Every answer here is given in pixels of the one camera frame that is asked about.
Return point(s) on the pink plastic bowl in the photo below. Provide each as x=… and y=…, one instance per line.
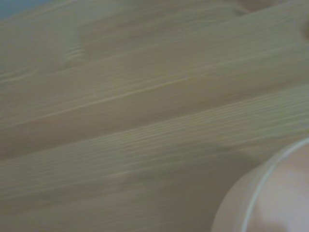
x=270, y=191

